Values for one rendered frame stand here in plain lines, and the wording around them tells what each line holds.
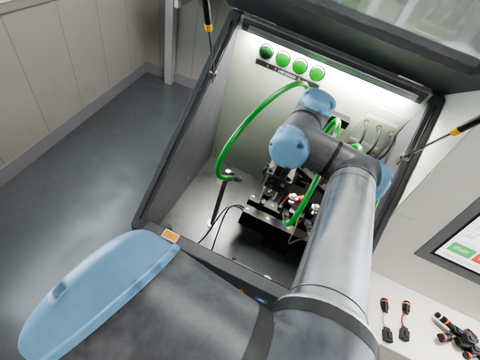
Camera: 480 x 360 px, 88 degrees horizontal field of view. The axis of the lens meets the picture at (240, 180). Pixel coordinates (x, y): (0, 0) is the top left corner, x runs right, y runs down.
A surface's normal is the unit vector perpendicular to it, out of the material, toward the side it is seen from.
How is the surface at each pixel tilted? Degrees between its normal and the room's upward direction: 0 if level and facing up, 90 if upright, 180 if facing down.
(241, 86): 90
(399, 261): 76
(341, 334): 10
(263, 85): 90
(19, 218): 0
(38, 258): 0
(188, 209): 0
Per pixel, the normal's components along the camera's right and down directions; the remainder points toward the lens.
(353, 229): 0.22, -0.74
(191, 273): 0.48, -0.85
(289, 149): -0.48, 0.59
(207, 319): 0.39, -0.79
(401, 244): -0.29, 0.48
